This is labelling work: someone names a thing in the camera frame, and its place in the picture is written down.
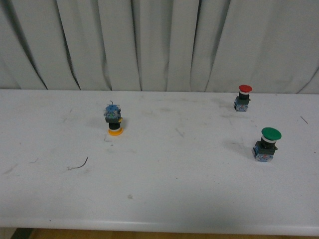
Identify green push button switch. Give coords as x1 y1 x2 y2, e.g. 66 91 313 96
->
253 127 282 162

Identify curved dark wire piece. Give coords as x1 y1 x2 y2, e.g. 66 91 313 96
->
68 156 89 171

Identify yellow push button switch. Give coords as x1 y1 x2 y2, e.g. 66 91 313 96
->
104 101 124 136

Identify red push button switch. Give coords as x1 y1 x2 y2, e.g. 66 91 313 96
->
234 85 253 112

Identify white pleated curtain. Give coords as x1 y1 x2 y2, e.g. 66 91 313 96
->
0 0 319 94

